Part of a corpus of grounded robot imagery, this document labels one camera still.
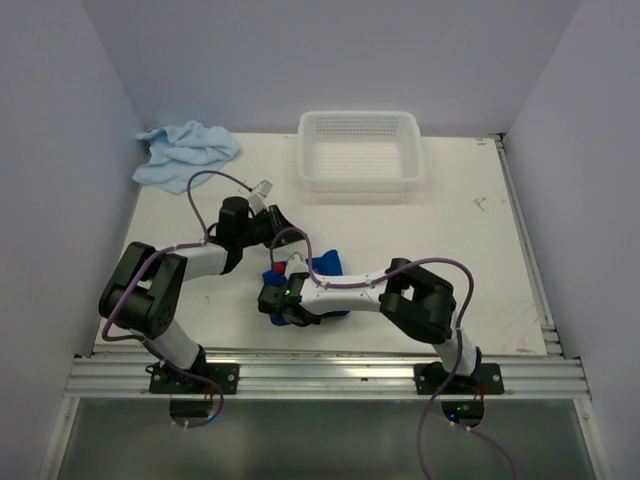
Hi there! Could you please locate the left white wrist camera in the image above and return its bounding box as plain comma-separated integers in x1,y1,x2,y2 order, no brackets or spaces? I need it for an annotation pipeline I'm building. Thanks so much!
247,180,272,216

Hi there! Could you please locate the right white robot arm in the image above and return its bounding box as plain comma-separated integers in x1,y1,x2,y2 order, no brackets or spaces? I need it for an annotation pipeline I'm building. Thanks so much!
257,257,505,396

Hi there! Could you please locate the aluminium mounting rail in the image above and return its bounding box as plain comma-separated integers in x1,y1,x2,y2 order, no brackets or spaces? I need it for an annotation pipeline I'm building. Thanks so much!
63,347,591,400

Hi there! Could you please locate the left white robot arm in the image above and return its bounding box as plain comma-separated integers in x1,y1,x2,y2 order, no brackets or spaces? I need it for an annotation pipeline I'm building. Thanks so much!
98,196,303,395

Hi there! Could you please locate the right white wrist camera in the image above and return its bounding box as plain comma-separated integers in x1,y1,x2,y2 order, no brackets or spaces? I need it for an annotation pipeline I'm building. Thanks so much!
284,252,309,278

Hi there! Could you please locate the white perforated plastic basket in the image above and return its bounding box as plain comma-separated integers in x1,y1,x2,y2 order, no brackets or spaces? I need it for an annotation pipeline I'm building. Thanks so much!
296,110,425,193

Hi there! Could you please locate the dark blue towel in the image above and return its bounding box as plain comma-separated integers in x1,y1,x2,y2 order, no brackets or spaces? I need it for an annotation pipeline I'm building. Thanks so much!
262,249,349,326

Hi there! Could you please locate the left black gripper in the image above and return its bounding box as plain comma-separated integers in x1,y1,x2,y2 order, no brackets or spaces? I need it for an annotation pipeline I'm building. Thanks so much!
238,204,307,250

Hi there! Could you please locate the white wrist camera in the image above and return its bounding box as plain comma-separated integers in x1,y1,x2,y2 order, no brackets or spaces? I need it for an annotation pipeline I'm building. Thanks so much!
247,180,272,216
284,252,309,278

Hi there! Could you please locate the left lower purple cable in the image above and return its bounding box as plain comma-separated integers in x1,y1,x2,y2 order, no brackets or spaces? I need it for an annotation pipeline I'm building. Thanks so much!
169,379,225,429

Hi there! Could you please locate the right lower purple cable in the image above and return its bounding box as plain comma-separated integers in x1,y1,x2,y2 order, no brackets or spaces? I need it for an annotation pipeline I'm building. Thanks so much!
449,419,516,480

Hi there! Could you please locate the light blue towel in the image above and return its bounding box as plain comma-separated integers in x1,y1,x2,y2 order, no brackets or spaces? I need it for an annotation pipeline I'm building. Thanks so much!
133,121,241,195

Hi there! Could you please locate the purple cable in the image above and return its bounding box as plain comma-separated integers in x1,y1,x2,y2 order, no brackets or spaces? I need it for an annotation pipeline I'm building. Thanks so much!
101,170,254,346
449,419,516,480
169,379,225,429
268,227,475,480

